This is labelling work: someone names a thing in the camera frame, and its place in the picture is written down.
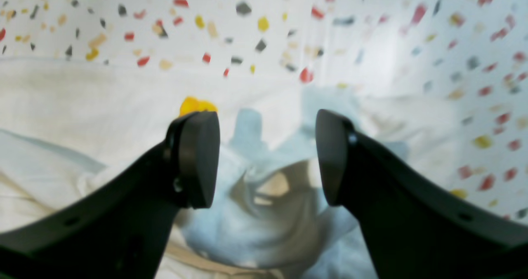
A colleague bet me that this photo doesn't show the image-right right gripper dark left finger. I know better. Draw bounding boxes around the image-right right gripper dark left finger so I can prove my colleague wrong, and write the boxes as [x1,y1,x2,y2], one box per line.
[1,111,220,279]

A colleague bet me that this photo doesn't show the image-right right gripper white right finger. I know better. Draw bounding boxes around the image-right right gripper white right finger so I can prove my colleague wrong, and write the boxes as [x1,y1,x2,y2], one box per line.
[316,109,528,279]

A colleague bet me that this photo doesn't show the white printed T-shirt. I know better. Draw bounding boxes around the white printed T-shirt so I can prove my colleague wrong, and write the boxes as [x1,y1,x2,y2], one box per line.
[1,59,463,279]

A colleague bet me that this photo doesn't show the terrazzo patterned tablecloth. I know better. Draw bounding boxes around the terrazzo patterned tablecloth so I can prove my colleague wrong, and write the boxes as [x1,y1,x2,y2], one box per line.
[1,0,527,223]

